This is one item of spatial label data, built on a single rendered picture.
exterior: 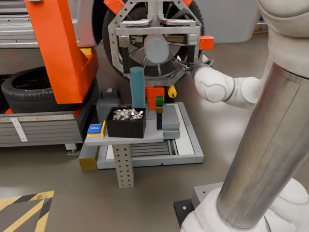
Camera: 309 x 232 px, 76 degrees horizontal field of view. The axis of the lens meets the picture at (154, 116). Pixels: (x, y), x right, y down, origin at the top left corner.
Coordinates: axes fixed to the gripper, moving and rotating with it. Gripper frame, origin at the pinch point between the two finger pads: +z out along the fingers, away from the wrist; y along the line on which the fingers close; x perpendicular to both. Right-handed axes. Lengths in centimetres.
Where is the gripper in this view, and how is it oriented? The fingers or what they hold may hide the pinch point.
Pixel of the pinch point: (191, 58)
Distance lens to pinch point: 110.1
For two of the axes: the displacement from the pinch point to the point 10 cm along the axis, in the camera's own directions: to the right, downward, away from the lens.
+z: -0.7, -5.5, 8.3
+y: 10.0, -0.5, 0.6
